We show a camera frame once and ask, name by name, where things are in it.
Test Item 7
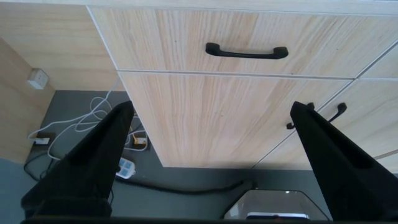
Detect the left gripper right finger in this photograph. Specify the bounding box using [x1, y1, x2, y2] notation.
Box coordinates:
[289, 101, 398, 221]

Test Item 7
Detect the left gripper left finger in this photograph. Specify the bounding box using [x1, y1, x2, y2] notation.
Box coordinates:
[21, 100, 136, 218]

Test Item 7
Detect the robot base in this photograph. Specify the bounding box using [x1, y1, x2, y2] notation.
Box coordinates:
[221, 189, 331, 220]

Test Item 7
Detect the white blue power strip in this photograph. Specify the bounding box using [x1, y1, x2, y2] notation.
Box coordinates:
[115, 157, 137, 180]

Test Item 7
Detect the white plug adapter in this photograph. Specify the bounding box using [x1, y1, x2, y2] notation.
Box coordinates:
[29, 136, 51, 146]

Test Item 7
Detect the yellow plug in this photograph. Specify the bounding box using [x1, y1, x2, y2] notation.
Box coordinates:
[132, 133, 149, 147]

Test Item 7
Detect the large wooden cabinet door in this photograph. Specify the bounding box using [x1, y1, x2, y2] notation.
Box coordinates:
[118, 70, 354, 169]

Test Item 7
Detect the wooden counter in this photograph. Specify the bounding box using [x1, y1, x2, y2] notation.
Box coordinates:
[0, 0, 398, 175]

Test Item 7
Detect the wooden cabinet door black handle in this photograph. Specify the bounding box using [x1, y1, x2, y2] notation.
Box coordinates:
[253, 79, 398, 174]

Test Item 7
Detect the white cable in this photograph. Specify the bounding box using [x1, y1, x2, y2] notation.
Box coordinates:
[27, 77, 149, 161]

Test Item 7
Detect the thin black cable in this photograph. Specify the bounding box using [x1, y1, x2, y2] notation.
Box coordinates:
[23, 151, 68, 182]

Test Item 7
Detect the white wall socket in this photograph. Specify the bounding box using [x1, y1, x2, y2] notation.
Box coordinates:
[27, 68, 50, 91]

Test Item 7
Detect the thick black cable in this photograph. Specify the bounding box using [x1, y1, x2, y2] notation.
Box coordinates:
[114, 176, 257, 196]

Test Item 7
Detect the wide wooden drawer black handle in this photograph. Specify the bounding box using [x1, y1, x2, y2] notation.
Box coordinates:
[88, 6, 398, 78]

